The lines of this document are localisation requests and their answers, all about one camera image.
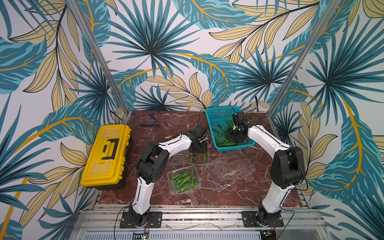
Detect white vented front panel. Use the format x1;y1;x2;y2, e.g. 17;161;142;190
78;231;262;240

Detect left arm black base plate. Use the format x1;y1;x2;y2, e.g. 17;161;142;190
119;211;163;229

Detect aluminium frame post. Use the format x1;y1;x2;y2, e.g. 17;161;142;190
267;0;342;117
68;0;130;116

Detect blue handled pliers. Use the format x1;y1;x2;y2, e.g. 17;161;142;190
140;114;161;128

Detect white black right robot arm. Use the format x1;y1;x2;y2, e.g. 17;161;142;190
227;112;305;215

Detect yellow plastic toolbox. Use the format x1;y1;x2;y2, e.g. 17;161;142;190
81;125;132;191

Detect green peppers in basket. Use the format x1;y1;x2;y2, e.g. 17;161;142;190
213;120;237;148

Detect left aluminium frame post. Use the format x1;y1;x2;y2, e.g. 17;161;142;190
68;0;130;116

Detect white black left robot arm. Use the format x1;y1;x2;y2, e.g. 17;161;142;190
131;125;207;217

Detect clear clamshell pepper container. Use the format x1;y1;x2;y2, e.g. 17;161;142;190
171;141;209;167
167;166;201;196

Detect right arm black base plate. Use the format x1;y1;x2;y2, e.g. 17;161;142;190
241;211;285;228

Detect right aluminium frame post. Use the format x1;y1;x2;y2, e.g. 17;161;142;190
267;0;342;117

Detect teal perforated plastic basket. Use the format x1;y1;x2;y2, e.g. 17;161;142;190
206;106;256;152

